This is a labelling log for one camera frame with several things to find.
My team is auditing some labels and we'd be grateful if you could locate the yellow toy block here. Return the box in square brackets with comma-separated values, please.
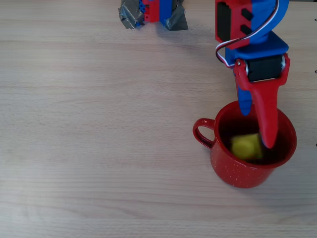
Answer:
[230, 133, 263, 160]

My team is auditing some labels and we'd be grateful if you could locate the red enamel mug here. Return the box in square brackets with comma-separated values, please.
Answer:
[193, 100, 298, 189]

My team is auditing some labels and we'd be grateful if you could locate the white red black servo cable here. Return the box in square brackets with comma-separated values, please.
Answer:
[214, 0, 280, 68]

